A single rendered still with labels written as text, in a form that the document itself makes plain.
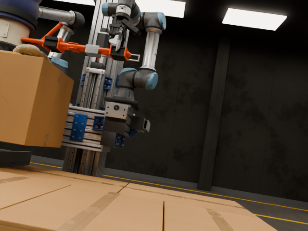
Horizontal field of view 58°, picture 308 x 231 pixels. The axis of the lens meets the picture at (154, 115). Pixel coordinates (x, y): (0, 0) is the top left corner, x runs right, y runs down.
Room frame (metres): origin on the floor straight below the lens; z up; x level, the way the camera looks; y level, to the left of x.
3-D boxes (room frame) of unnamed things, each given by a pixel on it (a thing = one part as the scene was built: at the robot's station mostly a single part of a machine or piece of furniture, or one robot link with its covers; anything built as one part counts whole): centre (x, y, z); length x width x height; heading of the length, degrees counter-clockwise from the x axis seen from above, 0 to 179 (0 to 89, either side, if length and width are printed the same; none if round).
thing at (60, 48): (1.42, 0.57, 1.20); 0.10 x 0.08 x 0.06; 174
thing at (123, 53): (1.37, 0.23, 1.20); 0.08 x 0.07 x 0.05; 84
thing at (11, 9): (1.44, 0.82, 1.32); 0.23 x 0.23 x 0.04
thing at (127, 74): (1.89, 0.22, 1.20); 0.13 x 0.12 x 0.14; 72
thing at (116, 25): (1.39, 0.25, 1.34); 0.09 x 0.08 x 0.12; 85
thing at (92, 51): (1.39, 0.36, 1.19); 0.07 x 0.07 x 0.04; 84
